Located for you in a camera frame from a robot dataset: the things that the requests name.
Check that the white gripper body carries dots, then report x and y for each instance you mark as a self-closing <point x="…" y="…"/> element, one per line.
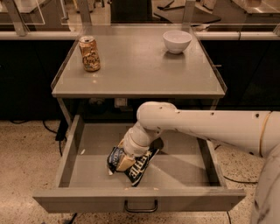
<point x="133" y="150"/>

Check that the blue Kettle chip bag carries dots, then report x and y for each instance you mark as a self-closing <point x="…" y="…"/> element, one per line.
<point x="137" y="170"/>

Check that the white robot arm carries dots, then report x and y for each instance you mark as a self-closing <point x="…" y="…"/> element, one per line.
<point x="250" y="131"/>

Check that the grey open drawer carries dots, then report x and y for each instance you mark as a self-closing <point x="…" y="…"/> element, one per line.
<point x="183" y="176"/>

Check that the grey cabinet counter unit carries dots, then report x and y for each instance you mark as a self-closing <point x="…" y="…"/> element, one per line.
<point x="136" y="64"/>

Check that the gold soda can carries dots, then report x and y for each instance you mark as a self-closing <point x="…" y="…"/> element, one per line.
<point x="89" y="53"/>

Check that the white ceramic bowl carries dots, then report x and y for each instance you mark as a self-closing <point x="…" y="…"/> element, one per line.
<point x="177" y="41"/>

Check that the black drawer handle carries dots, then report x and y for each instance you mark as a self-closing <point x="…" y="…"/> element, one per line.
<point x="140" y="207"/>

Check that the white horizontal rail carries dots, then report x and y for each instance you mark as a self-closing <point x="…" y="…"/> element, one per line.
<point x="203" y="35"/>

